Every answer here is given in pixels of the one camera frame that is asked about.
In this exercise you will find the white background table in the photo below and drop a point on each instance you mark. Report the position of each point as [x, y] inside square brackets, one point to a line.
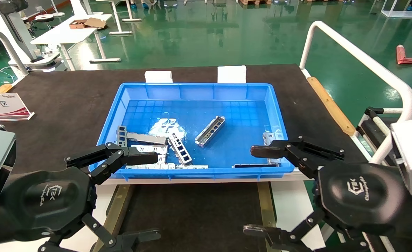
[65, 33]

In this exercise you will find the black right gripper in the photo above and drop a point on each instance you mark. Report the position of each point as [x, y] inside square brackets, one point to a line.
[363, 197]

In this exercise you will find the grey tubular railing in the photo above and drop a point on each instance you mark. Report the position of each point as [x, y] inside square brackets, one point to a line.
[6, 45]

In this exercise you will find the blue plastic bin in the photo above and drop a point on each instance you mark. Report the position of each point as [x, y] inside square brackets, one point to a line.
[227, 150]

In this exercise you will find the white foam block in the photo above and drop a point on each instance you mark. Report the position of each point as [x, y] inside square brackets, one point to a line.
[158, 77]
[231, 74]

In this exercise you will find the short wooden edge strip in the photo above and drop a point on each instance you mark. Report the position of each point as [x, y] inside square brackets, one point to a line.
[2, 88]

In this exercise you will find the stack of grey metal clips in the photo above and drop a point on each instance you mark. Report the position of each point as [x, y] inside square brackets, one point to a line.
[270, 137]

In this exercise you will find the acrylic sign with red print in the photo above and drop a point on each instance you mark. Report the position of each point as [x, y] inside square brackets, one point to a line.
[2, 106]

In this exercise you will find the black clamp bracket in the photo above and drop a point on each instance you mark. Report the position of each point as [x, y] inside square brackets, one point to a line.
[372, 122]

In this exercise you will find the grey slotted metal bracket part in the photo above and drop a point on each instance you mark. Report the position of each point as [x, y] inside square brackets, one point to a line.
[210, 131]
[179, 148]

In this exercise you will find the flat grey slotted plate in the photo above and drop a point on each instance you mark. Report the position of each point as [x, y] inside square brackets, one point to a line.
[158, 160]
[156, 148]

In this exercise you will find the upright grey metal bracket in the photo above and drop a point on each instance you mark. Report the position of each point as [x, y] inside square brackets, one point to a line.
[122, 134]

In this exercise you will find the open cardboard box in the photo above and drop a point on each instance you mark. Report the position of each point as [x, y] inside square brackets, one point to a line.
[86, 23]

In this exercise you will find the white tubular railing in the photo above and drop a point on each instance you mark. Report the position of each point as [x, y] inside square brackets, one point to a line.
[367, 61]

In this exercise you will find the short grey metal strip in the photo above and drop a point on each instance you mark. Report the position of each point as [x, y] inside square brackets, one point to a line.
[191, 167]

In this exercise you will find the long wooden edge strip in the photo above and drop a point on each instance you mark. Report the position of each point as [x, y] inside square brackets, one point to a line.
[330, 105]

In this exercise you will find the white table frame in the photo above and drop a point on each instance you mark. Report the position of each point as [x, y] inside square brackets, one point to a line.
[121, 17]

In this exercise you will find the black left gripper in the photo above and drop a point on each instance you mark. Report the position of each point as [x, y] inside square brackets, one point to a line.
[48, 203]

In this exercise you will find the white background machine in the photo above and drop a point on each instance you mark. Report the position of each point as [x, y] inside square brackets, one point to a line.
[13, 31]

